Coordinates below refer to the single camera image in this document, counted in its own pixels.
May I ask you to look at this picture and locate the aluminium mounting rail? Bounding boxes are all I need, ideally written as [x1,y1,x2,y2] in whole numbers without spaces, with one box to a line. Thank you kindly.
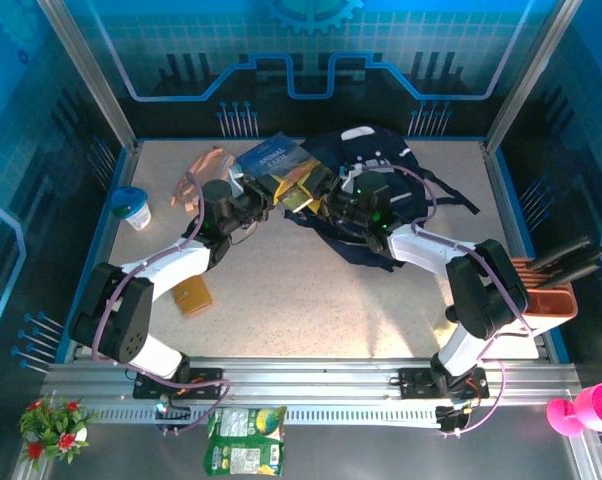
[40,355,582,427]

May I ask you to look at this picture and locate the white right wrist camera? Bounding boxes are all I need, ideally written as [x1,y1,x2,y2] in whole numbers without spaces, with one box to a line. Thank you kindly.
[337,163,365,184]

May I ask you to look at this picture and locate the aluminium frame post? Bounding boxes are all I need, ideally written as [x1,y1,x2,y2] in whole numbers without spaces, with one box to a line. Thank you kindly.
[34,0,141,155]
[484,0,582,147]

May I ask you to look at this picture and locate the black folder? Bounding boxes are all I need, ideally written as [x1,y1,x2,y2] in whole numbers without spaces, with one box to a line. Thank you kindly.
[535,252,602,291]
[528,237,595,274]

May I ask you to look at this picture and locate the Animal Farm book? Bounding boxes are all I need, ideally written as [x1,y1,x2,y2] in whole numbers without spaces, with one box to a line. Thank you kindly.
[235,131,332,211]

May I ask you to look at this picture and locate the navy blue backpack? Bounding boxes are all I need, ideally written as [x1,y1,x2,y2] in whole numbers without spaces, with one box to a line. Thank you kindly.
[283,125,482,274]

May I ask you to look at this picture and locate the pink goblet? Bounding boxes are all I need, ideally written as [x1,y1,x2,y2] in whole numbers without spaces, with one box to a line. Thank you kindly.
[545,382,602,437]

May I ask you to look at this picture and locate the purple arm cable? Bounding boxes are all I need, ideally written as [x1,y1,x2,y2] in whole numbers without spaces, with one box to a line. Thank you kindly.
[380,164,535,440]
[90,169,232,437]

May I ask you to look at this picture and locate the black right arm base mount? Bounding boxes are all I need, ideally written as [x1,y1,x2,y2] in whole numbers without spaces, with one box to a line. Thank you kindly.
[398,367,490,401]

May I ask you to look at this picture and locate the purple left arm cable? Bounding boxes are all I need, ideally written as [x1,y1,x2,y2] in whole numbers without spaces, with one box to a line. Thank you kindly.
[90,169,232,437]

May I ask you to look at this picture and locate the black cable connector block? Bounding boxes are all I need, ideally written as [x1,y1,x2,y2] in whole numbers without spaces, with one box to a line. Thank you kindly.
[154,398,192,436]
[434,404,475,439]

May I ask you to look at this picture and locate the white cup blue lid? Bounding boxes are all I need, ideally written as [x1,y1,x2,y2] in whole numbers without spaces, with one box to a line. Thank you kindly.
[111,187,152,231]

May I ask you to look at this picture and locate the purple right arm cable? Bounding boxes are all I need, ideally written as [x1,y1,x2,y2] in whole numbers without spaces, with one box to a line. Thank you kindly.
[380,164,535,440]

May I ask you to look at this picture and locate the pink pencil case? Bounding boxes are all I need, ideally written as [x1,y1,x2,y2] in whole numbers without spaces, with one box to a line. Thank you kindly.
[170,147,235,209]

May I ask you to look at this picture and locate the green snack bag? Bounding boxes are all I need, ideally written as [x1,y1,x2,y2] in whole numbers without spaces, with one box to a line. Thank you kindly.
[203,405,287,477]

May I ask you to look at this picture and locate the yellow wallet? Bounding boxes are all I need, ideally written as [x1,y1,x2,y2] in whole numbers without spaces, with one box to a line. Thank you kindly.
[174,275,213,316]

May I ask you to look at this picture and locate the orange file rack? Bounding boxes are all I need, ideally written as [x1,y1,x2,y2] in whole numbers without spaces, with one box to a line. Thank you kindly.
[510,257,580,331]

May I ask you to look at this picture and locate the artificial plant red flowers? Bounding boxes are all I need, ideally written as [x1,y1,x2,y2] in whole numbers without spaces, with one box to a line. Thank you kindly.
[19,397,100,471]

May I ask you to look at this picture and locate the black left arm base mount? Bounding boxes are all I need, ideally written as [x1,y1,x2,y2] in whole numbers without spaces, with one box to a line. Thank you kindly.
[132,367,225,400]

